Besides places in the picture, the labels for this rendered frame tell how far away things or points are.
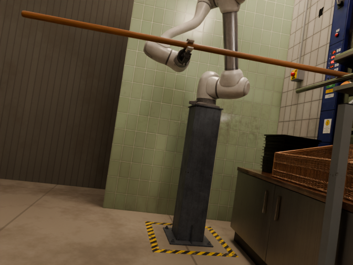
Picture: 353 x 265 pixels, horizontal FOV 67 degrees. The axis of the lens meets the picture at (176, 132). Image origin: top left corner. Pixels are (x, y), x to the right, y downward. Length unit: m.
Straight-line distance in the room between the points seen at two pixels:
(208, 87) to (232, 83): 0.19
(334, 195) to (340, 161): 0.13
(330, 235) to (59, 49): 3.21
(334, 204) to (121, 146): 1.86
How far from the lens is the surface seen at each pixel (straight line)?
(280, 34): 3.07
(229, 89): 1.93
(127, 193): 2.60
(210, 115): 1.97
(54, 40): 3.60
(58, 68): 3.51
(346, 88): 1.93
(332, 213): 1.20
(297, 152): 1.87
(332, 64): 2.34
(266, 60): 1.49
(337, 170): 1.18
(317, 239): 1.36
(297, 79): 2.64
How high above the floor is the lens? 0.72
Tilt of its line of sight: 2 degrees up
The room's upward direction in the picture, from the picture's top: 8 degrees clockwise
